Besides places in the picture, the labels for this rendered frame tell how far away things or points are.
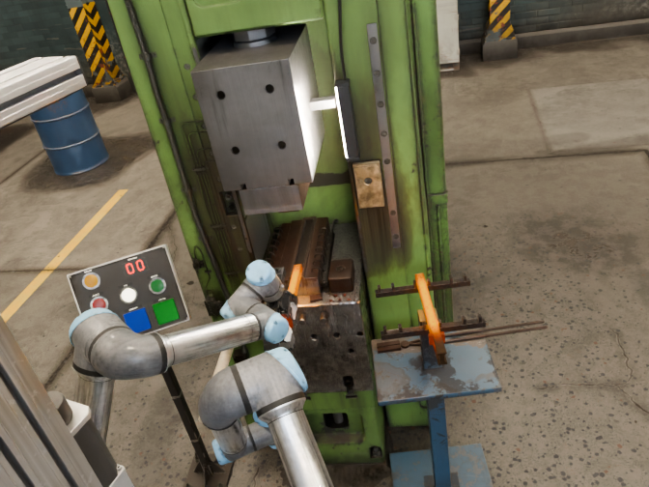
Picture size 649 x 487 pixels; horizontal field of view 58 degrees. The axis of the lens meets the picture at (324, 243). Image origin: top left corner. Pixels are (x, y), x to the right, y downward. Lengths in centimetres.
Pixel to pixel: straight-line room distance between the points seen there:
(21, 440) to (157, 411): 242
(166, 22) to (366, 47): 61
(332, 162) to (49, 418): 173
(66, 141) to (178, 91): 449
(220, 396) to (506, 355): 206
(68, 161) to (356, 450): 472
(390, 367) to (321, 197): 80
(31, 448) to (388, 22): 145
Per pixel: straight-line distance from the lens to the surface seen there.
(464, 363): 206
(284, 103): 179
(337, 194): 244
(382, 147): 197
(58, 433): 90
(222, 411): 135
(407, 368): 205
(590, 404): 298
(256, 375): 133
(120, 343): 138
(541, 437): 282
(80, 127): 645
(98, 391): 152
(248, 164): 189
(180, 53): 198
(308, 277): 209
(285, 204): 193
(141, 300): 212
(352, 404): 243
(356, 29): 185
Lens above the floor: 219
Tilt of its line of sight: 32 degrees down
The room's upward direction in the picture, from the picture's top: 11 degrees counter-clockwise
